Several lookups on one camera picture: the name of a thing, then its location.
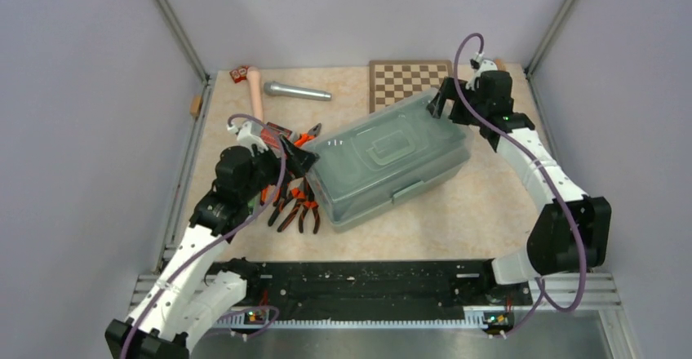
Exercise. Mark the small red card box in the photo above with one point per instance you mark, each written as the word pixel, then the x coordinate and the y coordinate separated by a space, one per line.
pixel 239 74

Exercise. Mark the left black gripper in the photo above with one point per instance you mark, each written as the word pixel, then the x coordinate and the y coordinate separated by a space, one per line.
pixel 299 161

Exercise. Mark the orange black small pliers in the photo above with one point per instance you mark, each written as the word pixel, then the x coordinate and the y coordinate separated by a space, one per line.
pixel 309 205

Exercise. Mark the black mounting base rail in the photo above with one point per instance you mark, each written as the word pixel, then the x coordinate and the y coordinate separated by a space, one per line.
pixel 373 291

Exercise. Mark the orange black long-nose pliers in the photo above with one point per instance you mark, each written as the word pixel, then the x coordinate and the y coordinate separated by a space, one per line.
pixel 292 198

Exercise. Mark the wooden chessboard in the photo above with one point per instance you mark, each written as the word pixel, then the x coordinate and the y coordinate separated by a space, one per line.
pixel 391 81

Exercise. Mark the red labelled small box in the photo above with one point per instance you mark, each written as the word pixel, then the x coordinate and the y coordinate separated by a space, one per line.
pixel 273 130

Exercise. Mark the orange black combination pliers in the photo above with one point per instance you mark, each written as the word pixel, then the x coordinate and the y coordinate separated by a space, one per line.
pixel 311 134

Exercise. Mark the green plastic tool box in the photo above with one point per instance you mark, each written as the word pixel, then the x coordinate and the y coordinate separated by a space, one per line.
pixel 382 160

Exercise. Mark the beige wooden handle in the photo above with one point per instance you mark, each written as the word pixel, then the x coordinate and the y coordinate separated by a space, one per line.
pixel 253 77

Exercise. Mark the orange black cutting pliers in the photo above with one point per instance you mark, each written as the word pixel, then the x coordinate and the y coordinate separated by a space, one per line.
pixel 278 192

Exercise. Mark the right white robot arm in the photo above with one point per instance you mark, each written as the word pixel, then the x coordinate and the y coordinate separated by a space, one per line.
pixel 572 230

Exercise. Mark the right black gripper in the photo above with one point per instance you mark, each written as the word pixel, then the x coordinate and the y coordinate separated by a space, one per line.
pixel 449 90

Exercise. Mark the silver metal microphone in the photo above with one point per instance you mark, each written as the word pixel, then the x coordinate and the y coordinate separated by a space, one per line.
pixel 274 88

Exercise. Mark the small wooden block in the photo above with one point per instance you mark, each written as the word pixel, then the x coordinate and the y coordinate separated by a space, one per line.
pixel 195 107

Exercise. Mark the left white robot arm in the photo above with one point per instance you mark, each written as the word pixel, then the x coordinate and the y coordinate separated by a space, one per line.
pixel 173 317

